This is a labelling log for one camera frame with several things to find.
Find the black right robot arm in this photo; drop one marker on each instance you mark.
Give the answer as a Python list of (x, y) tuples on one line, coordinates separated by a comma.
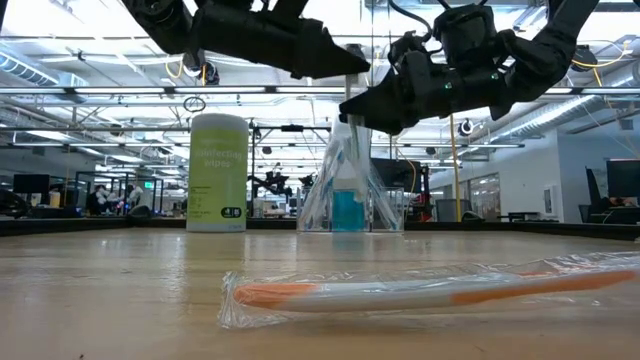
[(540, 60)]

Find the green toothbrush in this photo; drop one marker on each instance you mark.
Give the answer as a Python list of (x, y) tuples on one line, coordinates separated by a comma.
[(385, 200)]

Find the background black robot arm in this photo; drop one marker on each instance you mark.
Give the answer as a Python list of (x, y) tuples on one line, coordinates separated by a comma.
[(272, 182)]

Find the black office chair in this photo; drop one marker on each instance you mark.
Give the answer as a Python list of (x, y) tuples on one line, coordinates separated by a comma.
[(592, 195)]

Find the orange toothbrush in clear wrapper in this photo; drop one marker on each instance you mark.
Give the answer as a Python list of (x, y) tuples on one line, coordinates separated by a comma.
[(400, 295)]

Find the black desk monitor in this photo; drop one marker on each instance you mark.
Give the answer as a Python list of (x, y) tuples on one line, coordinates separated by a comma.
[(625, 177)]

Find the green disinfecting wipes canister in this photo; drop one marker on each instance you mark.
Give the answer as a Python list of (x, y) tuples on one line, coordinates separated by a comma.
[(217, 190)]

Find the black screen on stand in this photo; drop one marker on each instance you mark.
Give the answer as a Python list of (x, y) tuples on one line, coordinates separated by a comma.
[(397, 175)]

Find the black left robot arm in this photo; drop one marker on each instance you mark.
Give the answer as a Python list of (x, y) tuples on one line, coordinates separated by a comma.
[(160, 20)]

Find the clear acrylic organizer box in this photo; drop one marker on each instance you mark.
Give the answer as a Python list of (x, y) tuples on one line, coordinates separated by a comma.
[(385, 223)]

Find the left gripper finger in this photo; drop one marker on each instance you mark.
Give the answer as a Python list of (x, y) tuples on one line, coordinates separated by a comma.
[(325, 52)]

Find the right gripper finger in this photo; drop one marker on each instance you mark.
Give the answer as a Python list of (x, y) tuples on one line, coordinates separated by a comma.
[(395, 120), (380, 95)]

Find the person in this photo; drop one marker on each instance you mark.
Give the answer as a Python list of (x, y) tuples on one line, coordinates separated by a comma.
[(102, 197)]

